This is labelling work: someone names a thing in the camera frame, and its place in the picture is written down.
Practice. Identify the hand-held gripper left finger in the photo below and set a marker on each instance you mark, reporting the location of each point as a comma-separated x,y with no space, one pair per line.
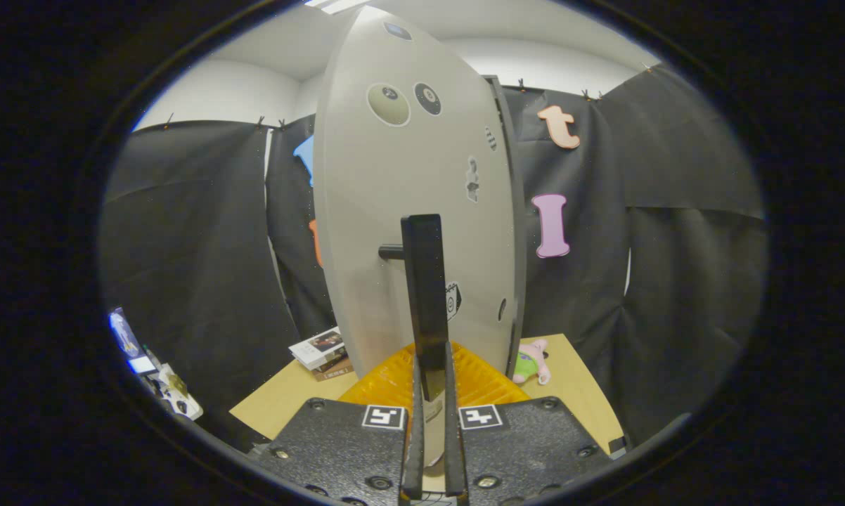
414,457

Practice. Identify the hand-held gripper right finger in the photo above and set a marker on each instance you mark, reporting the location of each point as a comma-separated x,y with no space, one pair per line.
453,457

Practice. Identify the long ceiling light panel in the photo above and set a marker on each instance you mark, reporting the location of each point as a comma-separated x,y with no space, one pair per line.
338,5

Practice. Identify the dark book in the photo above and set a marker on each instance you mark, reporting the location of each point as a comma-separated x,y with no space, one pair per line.
336,363

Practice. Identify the small black table clamp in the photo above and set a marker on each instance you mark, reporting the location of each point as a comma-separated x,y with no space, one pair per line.
618,445

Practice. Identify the pink green plush toy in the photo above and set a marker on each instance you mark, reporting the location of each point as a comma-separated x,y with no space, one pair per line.
531,364

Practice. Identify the black backdrop cloth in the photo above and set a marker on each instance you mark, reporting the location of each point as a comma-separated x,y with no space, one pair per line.
675,281

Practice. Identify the brown book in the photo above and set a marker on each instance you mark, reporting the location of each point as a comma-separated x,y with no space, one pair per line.
334,374

